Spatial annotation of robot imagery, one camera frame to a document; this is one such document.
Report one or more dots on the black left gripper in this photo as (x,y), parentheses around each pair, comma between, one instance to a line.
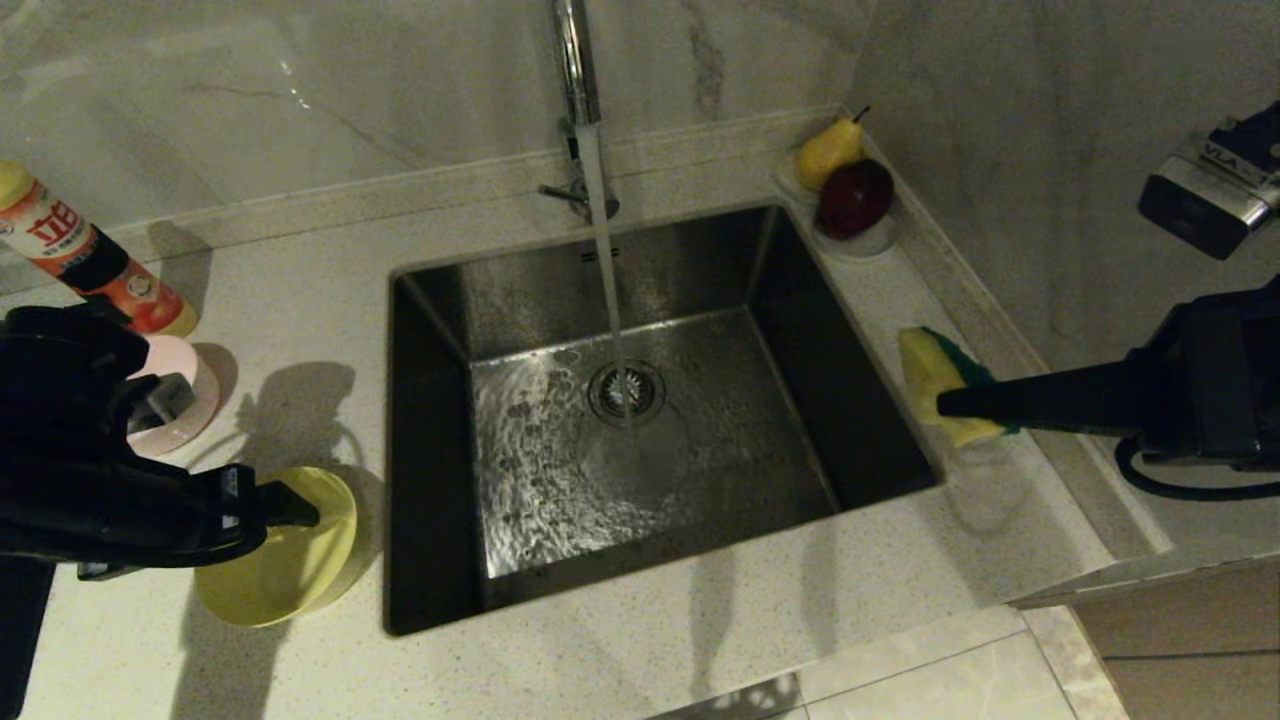
(150,520)

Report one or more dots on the yellow plastic bowl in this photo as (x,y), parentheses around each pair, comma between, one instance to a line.
(300,570)

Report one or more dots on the dark red apple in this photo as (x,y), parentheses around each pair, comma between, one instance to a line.
(852,200)

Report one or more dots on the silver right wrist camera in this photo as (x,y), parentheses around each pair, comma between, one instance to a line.
(1205,190)

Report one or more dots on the round metal drain strainer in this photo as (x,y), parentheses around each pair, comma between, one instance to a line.
(645,385)

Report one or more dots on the yellow green sponge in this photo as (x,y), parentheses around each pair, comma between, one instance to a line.
(930,375)

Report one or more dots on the stainless steel sink basin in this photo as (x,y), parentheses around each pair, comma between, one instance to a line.
(760,470)

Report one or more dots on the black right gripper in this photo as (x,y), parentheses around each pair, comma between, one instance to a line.
(1215,380)

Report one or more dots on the pink plastic bowl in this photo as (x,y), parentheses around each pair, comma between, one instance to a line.
(195,360)

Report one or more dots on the yellow dish soap bottle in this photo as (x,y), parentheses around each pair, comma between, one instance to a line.
(70,245)

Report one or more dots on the yellow pear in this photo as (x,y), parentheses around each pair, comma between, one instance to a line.
(825,155)

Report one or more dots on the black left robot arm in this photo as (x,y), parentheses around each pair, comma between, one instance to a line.
(60,400)

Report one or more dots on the chrome faucet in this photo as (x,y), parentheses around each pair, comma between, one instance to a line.
(572,60)

